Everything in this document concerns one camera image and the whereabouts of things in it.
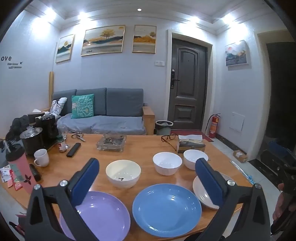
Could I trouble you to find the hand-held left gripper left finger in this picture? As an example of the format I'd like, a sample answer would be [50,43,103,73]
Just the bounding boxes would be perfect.
[26,158,100,241]

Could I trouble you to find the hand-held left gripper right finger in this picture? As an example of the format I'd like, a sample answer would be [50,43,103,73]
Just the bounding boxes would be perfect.
[195,158,272,241]

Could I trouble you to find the beige plate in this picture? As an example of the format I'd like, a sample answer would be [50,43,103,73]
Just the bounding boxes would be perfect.
[193,173,236,210]

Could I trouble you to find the cream bowl with dark mark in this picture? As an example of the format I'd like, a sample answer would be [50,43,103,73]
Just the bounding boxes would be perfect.
[106,160,141,189]

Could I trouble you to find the purple plate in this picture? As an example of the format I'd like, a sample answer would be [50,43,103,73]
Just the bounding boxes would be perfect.
[60,191,131,241]

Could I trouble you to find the white bowl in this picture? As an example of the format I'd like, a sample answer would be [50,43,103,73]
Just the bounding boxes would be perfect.
[183,149,208,171]
[153,152,183,176]

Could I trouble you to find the blue plate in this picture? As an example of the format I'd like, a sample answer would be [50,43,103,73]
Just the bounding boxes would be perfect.
[132,184,202,238]

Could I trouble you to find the person's right hand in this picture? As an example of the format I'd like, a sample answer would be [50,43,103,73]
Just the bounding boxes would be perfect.
[272,183,289,221]

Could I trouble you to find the black remote control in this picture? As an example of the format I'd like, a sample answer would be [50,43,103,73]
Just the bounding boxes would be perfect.
[67,142,81,157]

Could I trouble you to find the small cardboard box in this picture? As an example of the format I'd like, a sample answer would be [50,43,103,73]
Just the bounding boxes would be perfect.
[233,150,248,163]

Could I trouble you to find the patterned tissue box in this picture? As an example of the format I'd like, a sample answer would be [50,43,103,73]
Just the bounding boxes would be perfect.
[177,135,206,153]

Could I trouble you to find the glass ashtray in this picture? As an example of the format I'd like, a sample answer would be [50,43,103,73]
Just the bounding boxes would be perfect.
[96,134,127,153]

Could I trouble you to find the red doormat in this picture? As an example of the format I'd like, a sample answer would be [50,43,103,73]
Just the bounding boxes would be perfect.
[171,130,214,142]

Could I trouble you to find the white mug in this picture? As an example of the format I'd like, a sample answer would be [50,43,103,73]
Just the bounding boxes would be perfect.
[34,149,50,167]

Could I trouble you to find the black cylinder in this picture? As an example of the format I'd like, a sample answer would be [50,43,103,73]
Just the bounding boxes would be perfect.
[29,164,41,182]

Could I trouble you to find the wine glass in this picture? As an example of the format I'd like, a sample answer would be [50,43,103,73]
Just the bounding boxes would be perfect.
[58,125,70,149]

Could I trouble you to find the red fire extinguisher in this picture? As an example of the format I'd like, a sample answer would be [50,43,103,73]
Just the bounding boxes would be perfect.
[205,113,221,139]

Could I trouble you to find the grey sofa blanket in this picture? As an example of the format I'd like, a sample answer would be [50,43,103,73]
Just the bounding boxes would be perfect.
[57,113,147,135]

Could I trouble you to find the tortoiseshell eyeglasses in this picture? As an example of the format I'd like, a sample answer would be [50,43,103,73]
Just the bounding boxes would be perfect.
[161,133,179,151]

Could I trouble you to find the black pot with glass lid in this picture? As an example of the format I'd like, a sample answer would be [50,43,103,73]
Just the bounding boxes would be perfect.
[20,126,44,156]

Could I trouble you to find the pink tumbler bottle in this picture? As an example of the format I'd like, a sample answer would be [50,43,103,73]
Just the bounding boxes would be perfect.
[5,144,35,194]

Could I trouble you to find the black kettle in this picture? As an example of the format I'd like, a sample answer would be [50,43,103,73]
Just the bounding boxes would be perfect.
[35,112,59,143]

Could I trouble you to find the red snack packet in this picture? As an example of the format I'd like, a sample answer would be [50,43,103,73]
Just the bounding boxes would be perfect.
[7,179,22,192]

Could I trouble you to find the grey trash bin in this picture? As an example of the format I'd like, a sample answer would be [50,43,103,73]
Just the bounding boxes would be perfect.
[155,120,174,135]

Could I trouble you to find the teal patterned cushion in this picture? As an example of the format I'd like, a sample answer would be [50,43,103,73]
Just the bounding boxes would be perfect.
[71,94,95,119]

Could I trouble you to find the white snack packet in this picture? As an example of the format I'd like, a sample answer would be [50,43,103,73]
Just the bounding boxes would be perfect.
[0,166,13,183]

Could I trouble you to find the white patterned cushion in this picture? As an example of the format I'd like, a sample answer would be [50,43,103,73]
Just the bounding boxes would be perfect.
[49,97,67,115]

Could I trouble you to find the grey sofa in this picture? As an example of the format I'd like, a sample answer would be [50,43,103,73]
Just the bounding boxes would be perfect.
[50,88,155,136]

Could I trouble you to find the dark cloth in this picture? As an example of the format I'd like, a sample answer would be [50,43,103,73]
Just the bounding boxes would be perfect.
[5,115,30,142]

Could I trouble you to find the wooden pole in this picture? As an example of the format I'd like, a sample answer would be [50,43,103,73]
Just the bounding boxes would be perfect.
[48,71,55,109]

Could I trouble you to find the dark grey door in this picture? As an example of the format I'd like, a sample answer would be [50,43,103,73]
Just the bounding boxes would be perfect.
[168,38,208,133]

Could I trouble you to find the colourful mountain canvas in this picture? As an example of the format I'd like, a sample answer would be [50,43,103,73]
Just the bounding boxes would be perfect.
[225,40,248,67]

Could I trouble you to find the narrow mountain painting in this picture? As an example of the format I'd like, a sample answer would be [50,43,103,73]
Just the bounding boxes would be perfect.
[55,34,75,63]

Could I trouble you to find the wide tree painting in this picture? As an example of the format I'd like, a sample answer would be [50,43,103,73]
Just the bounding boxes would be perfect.
[81,25,125,56]

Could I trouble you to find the square golden hill painting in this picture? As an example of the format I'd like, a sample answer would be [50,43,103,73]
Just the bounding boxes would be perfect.
[132,25,157,54]

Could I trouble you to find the white wall panel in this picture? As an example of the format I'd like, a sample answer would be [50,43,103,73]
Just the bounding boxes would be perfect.
[229,112,245,132]

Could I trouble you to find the door lock handle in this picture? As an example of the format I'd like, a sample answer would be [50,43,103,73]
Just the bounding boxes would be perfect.
[171,69,180,89]

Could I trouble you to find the wall letter decal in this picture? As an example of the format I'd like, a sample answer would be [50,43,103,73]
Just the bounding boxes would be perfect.
[0,55,23,70]

